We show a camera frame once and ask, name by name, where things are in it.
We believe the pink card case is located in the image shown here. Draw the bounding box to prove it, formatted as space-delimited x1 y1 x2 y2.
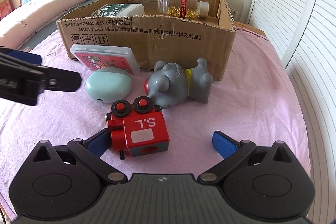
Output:
70 44 140 76

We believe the mint green earbud case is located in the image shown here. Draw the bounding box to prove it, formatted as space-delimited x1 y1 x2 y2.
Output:
85 68 132 103

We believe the red toy train block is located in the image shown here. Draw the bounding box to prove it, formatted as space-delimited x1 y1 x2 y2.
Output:
105 96 170 160

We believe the white plastic container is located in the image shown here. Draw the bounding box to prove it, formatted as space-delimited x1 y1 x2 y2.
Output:
91 3 145 18

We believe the clear plastic jar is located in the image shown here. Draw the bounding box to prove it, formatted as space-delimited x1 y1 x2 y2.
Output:
127 0 169 14

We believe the fish oil capsule bottle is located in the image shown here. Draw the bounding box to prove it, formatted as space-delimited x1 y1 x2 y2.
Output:
166 0 210 19

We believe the pink quilt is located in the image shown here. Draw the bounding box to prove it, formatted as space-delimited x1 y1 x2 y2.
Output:
0 0 86 49

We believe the pink towel mat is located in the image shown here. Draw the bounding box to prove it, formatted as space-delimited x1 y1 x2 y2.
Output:
1 28 310 219

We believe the grey mouse figurine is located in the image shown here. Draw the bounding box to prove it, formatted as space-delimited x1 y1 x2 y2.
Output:
144 58 213 109

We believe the brown cardboard box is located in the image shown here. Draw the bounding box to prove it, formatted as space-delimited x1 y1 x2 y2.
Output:
56 0 236 81

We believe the white louvered closet door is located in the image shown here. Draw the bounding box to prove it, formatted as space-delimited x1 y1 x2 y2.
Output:
247 0 335 223

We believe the white wall socket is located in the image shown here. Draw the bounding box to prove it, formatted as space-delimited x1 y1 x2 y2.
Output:
231 9 238 19

